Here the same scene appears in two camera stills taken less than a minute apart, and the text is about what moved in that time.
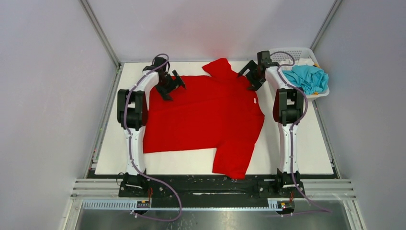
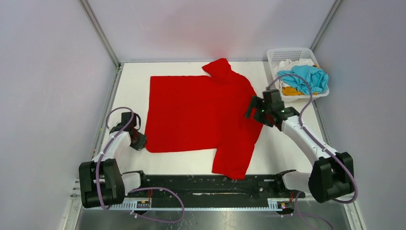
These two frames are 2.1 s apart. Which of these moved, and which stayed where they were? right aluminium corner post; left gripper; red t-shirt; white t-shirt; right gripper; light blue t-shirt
Moved: left gripper; right gripper
Stayed: red t-shirt; right aluminium corner post; white t-shirt; light blue t-shirt
